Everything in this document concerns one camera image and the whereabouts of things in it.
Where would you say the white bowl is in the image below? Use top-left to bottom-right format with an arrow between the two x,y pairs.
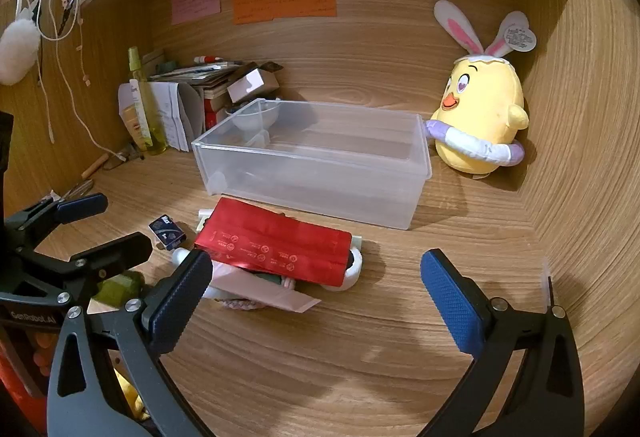
225,99 -> 281,145

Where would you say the red foil packet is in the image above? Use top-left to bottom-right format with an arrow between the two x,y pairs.
194,197 -> 352,287

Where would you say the white round plastic container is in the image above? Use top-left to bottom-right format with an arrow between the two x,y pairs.
325,234 -> 365,292

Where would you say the green soft item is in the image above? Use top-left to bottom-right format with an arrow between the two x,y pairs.
95,269 -> 146,308

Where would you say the stack of books and papers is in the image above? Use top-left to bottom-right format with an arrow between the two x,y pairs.
150,59 -> 261,100

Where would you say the wooden-handled tool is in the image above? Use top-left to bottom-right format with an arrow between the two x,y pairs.
81,153 -> 110,178

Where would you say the white squeeze tube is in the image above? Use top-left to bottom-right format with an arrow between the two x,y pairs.
172,247 -> 322,314

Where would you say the small dark blue box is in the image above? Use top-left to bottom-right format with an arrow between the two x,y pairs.
149,214 -> 188,250

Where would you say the yellow chick plush toy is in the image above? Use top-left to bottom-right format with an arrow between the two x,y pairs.
425,0 -> 531,178

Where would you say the red book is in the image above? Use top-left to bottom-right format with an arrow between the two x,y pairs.
204,98 -> 232,130

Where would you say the yellow-green spray bottle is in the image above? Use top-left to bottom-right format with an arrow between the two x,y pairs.
126,47 -> 169,156

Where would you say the small cardboard box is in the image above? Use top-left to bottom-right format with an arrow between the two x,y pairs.
227,67 -> 281,104

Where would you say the white cable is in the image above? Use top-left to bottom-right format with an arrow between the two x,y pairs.
35,0 -> 126,158

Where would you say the heart-shaped paper tag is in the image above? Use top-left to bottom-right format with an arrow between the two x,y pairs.
502,13 -> 538,52

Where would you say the clear plastic storage bin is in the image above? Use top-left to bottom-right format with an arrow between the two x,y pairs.
191,98 -> 433,231

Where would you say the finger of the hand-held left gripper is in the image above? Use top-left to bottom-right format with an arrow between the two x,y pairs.
0,193 -> 109,258
15,232 -> 152,298

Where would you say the pink paper note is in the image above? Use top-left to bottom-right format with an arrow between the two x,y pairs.
171,0 -> 222,25

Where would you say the orange paper note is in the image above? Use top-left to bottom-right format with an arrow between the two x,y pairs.
232,0 -> 337,26

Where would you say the white fluffy pompom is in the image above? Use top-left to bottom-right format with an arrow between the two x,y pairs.
0,14 -> 40,86

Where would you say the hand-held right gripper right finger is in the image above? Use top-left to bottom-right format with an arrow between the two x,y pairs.
415,248 -> 586,437

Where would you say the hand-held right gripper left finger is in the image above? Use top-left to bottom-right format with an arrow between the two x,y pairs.
46,248 -> 216,437

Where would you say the braided white rope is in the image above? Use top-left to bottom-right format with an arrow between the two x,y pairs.
215,297 -> 271,314

